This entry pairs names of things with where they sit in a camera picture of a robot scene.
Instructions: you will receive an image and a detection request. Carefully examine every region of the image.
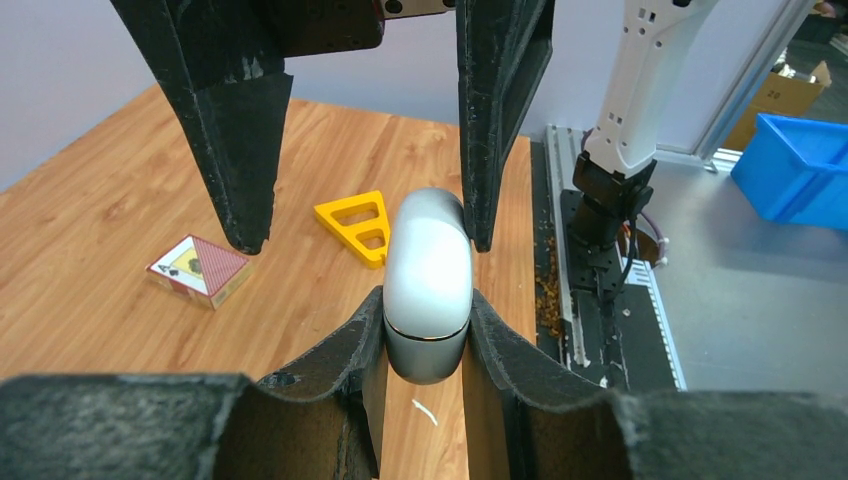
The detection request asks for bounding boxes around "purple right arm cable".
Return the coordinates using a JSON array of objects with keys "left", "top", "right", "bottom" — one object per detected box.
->
[{"left": 619, "top": 211, "right": 670, "bottom": 270}]

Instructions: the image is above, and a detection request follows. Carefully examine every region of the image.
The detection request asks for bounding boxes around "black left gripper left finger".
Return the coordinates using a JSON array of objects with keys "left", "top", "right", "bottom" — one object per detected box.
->
[{"left": 259, "top": 286, "right": 387, "bottom": 479}]

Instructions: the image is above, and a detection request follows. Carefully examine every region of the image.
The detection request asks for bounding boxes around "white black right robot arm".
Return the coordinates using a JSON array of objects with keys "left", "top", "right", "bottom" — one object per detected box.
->
[{"left": 113, "top": 1, "right": 714, "bottom": 255}]

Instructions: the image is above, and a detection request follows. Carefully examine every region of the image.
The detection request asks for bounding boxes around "cardboard box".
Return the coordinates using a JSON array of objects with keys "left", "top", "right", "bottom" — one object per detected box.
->
[{"left": 722, "top": 60, "right": 831, "bottom": 151}]

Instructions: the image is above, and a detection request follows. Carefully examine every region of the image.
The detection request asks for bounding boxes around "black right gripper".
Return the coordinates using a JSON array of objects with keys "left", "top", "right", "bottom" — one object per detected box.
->
[{"left": 112, "top": 0, "right": 555, "bottom": 255}]

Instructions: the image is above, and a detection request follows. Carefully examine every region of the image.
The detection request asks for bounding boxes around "white gold earbud charging case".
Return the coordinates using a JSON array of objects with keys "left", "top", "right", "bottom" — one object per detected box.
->
[{"left": 383, "top": 188, "right": 474, "bottom": 385}]

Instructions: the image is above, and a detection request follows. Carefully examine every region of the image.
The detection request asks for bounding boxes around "blue plastic bin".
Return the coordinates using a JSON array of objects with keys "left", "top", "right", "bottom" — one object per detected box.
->
[{"left": 730, "top": 113, "right": 847, "bottom": 231}]

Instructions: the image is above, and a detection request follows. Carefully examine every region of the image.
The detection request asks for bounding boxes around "yellow triangular plastic piece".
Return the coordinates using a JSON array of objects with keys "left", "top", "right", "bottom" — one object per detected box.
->
[{"left": 313, "top": 190, "right": 391, "bottom": 269}]

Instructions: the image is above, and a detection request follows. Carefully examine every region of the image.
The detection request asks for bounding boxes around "white paper scrap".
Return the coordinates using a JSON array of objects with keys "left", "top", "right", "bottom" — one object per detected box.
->
[{"left": 411, "top": 399, "right": 439, "bottom": 427}]

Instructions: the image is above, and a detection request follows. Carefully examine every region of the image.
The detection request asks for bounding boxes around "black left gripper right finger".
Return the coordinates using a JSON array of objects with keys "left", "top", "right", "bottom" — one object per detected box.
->
[{"left": 465, "top": 292, "right": 623, "bottom": 479}]

